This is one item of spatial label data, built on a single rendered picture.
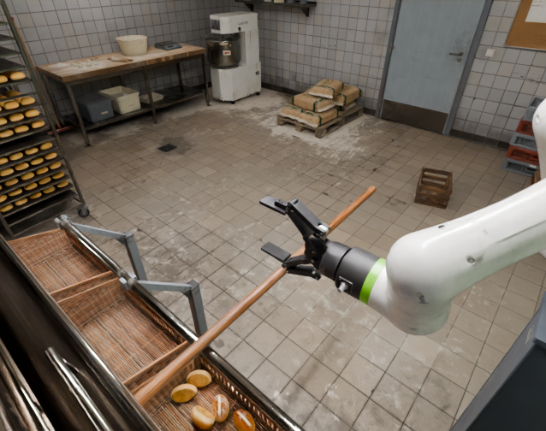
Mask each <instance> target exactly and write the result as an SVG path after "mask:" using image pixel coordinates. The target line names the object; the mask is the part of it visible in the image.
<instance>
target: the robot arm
mask: <svg viewBox="0 0 546 431"><path fill-rule="evenodd" d="M532 129H533V132H534V136H535V140H536V143H537V152H538V157H539V164H540V174H541V181H539V182H538V183H536V184H534V185H532V186H530V187H528V188H526V189H525V190H523V191H521V192H518V193H516V194H514V195H513V196H510V197H508V198H505V199H503V200H502V201H500V202H497V203H495V204H492V205H490V206H488V207H485V208H483V209H481V210H478V211H475V212H473V213H471V214H469V215H464V216H462V217H460V218H457V219H454V220H452V221H448V222H445V223H443V224H440V225H437V226H434V227H429V228H426V229H423V230H420V231H417V232H414V233H409V234H407V235H405V236H403V237H402V238H400V239H398V240H397V241H396V242H395V243H394V244H393V246H392V247H391V248H390V251H389V254H388V255H387V259H386V260H385V259H383V258H381V257H378V256H376V255H374V254H372V253H370V252H368V251H366V250H364V249H362V248H360V247H358V246H356V247H354V248H353V249H352V248H350V247H348V246H346V245H344V244H342V243H340V242H333V241H330V240H329V239H328V238H327V233H328V232H329V231H330V229H331V228H330V226H328V225H327V224H325V223H323V222H321V221H320V220H319V219H318V218H317V217H316V216H315V215H314V214H313V213H312V212H311V211H310V210H309V209H308V208H307V207H306V206H305V205H304V204H303V203H302V202H301V201H300V200H299V199H298V198H293V199H292V200H291V201H289V202H286V201H283V200H282V199H280V198H278V199H276V198H273V197H271V196H269V195H267V196H266V197H264V198H262V199H261V200H259V203H260V204H262V205H263V206H265V207H267V208H269V209H271V210H274V211H275V212H278V213H280V214H282V215H286V214H287V215H288V216H289V218H290V219H291V220H292V222H293V223H294V225H295V226H296V227H297V228H298V230H299V231H300V233H301V234H302V236H303V240H304V241H305V251H304V255H299V256H295V257H291V254H290V253H289V252H287V251H285V250H283V249H282V248H280V247H278V246H276V245H274V244H272V243H271V242H267V243H266V244H265V245H263V246H262V247H261V251H264V252H265V253H267V254H269V255H271V256H272V257H274V258H275V259H276V260H278V261H280V262H281V263H282V267H283V268H284V269H285V268H287V269H286V272H287V273H288V274H291V275H303V276H308V277H312V278H313V279H315V280H320V279H321V278H322V277H323V276H325V277H327V278H329V279H331V280H332V281H334V282H335V286H336V288H338V289H337V291H338V292H339V293H342V292H345V293H347V294H348V295H350V296H352V297H354V298H356V299H358V300H359V301H360V302H362V303H364V304H366V305H368V306H370V307H371V308H372V309H374V310H376V311H377V312H379V313H380V314H381V315H383V316H384V317H385V318H387V319H388V320H389V321H390V322H391V323H392V324H394V325H395V326H396V327H397V328H398V329H400V330H401V331H403V332H405V333H407V334H411V335H418V336H422V335H428V334H433V333H434V332H436V331H438V330H439V329H440V328H441V327H442V326H443V325H444V324H445V323H446V321H447V319H448V317H449V313H450V308H451V304H452V301H453V298H454V296H456V295H457V294H459V293H461V292H463V291H465V290H466V289H467V288H469V287H470V286H473V285H474V284H476V283H478V282H480V281H481V280H483V279H485V278H487V277H488V276H490V275H492V274H494V273H496V272H498V271H500V270H501V269H504V268H506V267H507V266H509V265H511V264H513V263H516V262H518V261H520V260H522V259H524V258H526V257H529V256H531V255H533V254H536V253H538V252H539V253H540V254H541V255H542V256H543V257H545V258H546V98H545V99H544V100H543V101H542V102H541V104H540V105H539V106H538V108H537V110H536V112H535V114H534V116H533V120H532ZM292 211H293V212H292ZM311 235H313V236H314V237H311V238H309V237H310V236H311ZM300 264H304V265H300ZM306 264H312V265H313V266H314V267H313V266H306Z"/></svg>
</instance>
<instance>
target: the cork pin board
mask: <svg viewBox="0 0 546 431"><path fill-rule="evenodd" d="M532 1H533V0H519V4H518V6H517V9H516V11H515V14H514V16H513V20H512V22H511V25H510V27H509V30H508V32H507V36H506V39H505V41H504V44H503V46H502V47H508V48H515V49H522V50H536V51H544V52H546V23H542V22H527V21H525V20H526V17H527V15H528V13H529V10H530V7H531V4H532Z"/></svg>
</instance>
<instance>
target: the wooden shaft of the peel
mask: <svg viewBox="0 0 546 431"><path fill-rule="evenodd" d="M375 191H376V187H374V186H371V187H369V188H368V189H367V190H366V191H365V192H364V193H363V194H361V195H360V196H359V197H358V198H357V199H356V200H354V201H353V202H352V203H351V204H350V205H349V206H348V207H346V208H345V209H344V210H343V211H342V212H341V213H340V214H339V215H338V216H337V217H336V218H335V219H334V220H332V221H331V222H330V223H329V224H328V226H330V228H331V229H330V231H329V232H328V233H327V236H328V235H329V234H330V233H331V232H332V231H333V230H334V229H335V228H337V227H338V226H339V225H340V224H341V223H342V222H343V221H344V220H345V219H347V218H348V217H349V216H350V215H351V214H352V213H353V212H354V211H355V210H356V209H357V208H358V207H359V206H360V205H361V204H362V203H363V202H364V201H365V200H366V199H367V198H369V197H370V196H371V195H372V194H373V193H374V192H375ZM304 251H305V246H304V245H303V246H302V247H301V248H300V249H299V250H298V251H297V252H295V253H294V254H293V255H292V257H295V256H299V255H304ZM286 269H287V268H285V269H284V268H283V267H282V265H281V266H280V267H279V268H278V269H277V270H276V271H274V272H273V273H272V274H271V275H270V276H269V277H268V278H266V279H265V280H264V281H263V282H262V283H261V284H259V285H258V286H257V287H256V288H255V289H254V290H253V291H251V292H250V293H249V294H248V295H247V296H246V297H244V298H243V299H242V300H241V301H240V302H239V303H238V304H237V305H236V306H235V307H234V308H233V309H232V310H230V311H229V312H228V313H227V314H226V315H225V316H223V317H222V318H221V319H220V320H219V321H218V322H216V323H215V324H214V325H213V326H212V327H211V328H210V329H208V330H207V331H206V332H205V333H204V334H203V335H202V336H200V337H199V338H198V339H197V340H196V341H195V342H193V343H192V344H191V345H190V346H189V347H188V348H187V349H186V350H185V351H184V352H183V353H182V354H181V355H179V356H178V357H177V358H176V359H175V360H174V361H173V362H171V363H170V364H169V365H168V366H167V367H166V368H164V369H163V370H162V371H161V372H160V373H159V374H158V375H156V376H155V377H154V378H153V379H152V380H151V381H149V382H148V383H147V384H146V385H145V386H144V387H142V388H141V389H140V390H139V391H138V392H137V393H136V394H135V395H134V397H135V399H136V400H137V401H138V402H139V404H140V405H141V406H143V405H144V404H145V403H146V402H147V401H148V400H149V399H150V398H152V397H153V396H154V395H155V394H156V393H157V392H158V391H159V390H160V389H161V388H162V387H164V386H165V385H166V384H167V383H168V382H169V381H170V380H171V379H172V378H174V377H175V376H176V375H177V374H178V373H179V372H180V371H181V370H182V369H183V368H185V367H186V366H187V365H188V364H189V363H190V362H191V361H192V360H193V359H194V358H195V357H197V356H198V355H199V354H200V352H202V351H203V350H204V349H205V348H206V347H207V346H208V345H209V344H210V343H211V342H212V341H213V340H214V339H215V338H217V337H218V336H219V335H220V334H221V333H222V332H223V331H224V330H225V329H226V328H228V327H229V326H230V325H231V324H232V323H233V322H234V321H235V320H236V319H237V318H239V317H240V316H241V315H242V314H243V313H244V312H245V311H246V310H247V309H248V308H250V307H251V306H252V305H253V304H254V303H255V302H256V301H257V300H258V299H259V298H261V297H262V296H263V295H264V294H265V293H266V292H267V291H268V290H269V289H270V288H272V287H273V286H274V285H275V284H276V283H277V282H278V281H279V280H280V279H281V278H282V277H283V276H284V275H285V274H286V273H287V272H286Z"/></svg>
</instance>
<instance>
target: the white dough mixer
mask: <svg viewBox="0 0 546 431"><path fill-rule="evenodd" d="M210 19H211V32H212V33H216V34H222V35H215V34H211V32H210V33H209V34H207V35H206V36H208V37H206V36H205V45H206V53H207V60H208V62H209V64H211V83H212V91H213V98H214V99H216V100H219V101H231V103H232V104H235V100H237V99H240V98H243V97H247V96H250V95H252V94H254V93H256V95H260V92H261V62H260V61H259V42H258V13H253V12H245V11H236V12H228V13H221V14H214V15H210ZM223 34H228V35H223ZM209 35H210V36H209ZM211 35H212V36H211ZM214 35H215V36H214Z"/></svg>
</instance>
